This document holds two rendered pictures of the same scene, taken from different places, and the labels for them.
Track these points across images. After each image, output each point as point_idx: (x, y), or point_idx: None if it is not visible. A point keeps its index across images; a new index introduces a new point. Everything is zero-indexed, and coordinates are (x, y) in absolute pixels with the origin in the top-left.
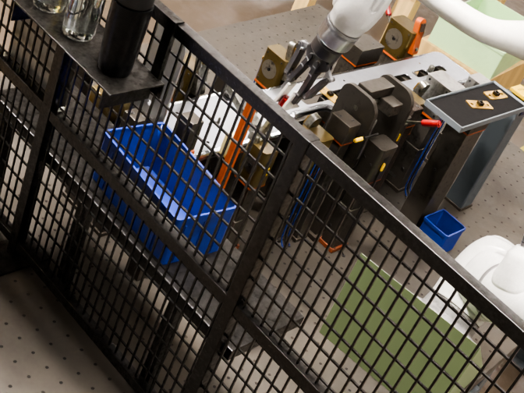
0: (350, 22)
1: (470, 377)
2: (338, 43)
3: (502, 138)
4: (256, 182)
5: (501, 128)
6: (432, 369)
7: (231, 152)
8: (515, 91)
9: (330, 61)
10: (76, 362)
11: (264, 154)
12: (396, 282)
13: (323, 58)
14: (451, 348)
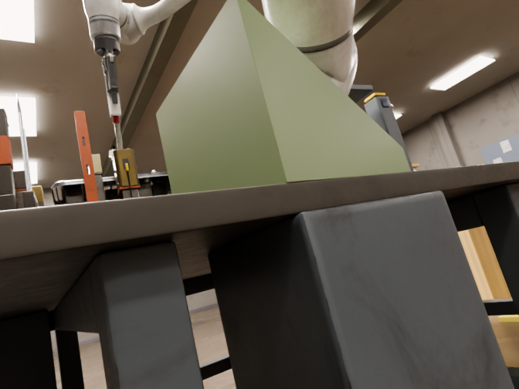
0: (87, 2)
1: (362, 135)
2: (94, 25)
3: (386, 128)
4: (121, 179)
5: (381, 123)
6: (235, 103)
7: (80, 157)
8: (368, 98)
9: (103, 45)
10: None
11: (113, 151)
12: (173, 87)
13: (98, 45)
14: (225, 48)
